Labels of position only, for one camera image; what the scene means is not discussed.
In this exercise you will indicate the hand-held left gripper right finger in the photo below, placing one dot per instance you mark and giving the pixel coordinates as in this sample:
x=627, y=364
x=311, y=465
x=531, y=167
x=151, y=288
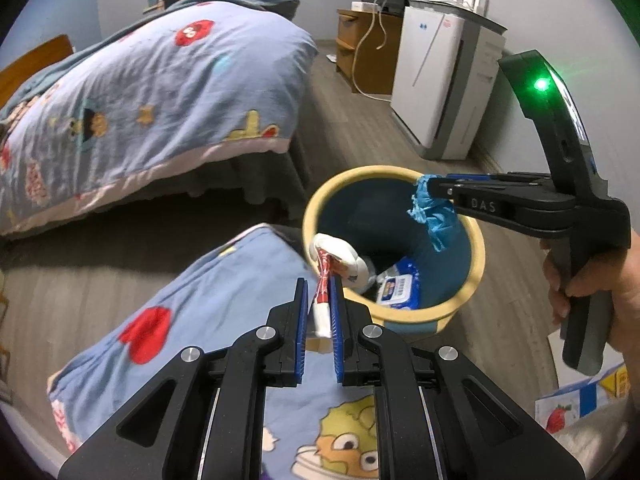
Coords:
x=337, y=330

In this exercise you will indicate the blue glove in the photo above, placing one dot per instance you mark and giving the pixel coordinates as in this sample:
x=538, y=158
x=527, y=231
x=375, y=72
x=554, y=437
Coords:
x=440, y=225

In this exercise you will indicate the white air purifier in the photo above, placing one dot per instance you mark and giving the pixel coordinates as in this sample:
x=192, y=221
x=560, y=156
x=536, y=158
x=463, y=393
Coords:
x=430, y=85

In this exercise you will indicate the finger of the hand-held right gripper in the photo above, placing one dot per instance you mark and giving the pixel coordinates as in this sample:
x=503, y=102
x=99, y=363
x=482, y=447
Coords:
x=475, y=177
x=440, y=187

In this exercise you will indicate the strawberry print carton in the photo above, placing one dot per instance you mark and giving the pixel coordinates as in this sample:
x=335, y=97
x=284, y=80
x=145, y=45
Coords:
x=560, y=410

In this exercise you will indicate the blue wet wipes packet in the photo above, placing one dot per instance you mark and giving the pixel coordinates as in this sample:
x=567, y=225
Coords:
x=400, y=287

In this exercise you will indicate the red white snack wrapper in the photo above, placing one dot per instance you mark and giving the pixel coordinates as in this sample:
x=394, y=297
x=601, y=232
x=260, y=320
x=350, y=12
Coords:
x=340, y=255

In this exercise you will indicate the white power strip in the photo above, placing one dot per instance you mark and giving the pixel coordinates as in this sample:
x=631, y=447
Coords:
x=365, y=6

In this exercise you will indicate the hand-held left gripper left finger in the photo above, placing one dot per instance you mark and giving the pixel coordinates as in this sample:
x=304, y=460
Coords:
x=301, y=330

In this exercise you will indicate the wooden nightstand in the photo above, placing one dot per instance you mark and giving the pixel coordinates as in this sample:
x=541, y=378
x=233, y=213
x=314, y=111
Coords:
x=385, y=75

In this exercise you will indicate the blue bin with yellow rim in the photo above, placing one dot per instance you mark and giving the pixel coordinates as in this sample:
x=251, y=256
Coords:
x=360, y=205

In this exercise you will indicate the white cloth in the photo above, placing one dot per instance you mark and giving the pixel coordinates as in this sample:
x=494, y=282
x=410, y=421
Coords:
x=600, y=450

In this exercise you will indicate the person's right hand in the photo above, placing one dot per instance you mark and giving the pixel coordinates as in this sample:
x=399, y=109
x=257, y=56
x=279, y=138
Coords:
x=625, y=300

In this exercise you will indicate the blue cartoon print quilt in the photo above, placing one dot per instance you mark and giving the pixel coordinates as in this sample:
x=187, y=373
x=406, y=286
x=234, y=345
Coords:
x=150, y=85

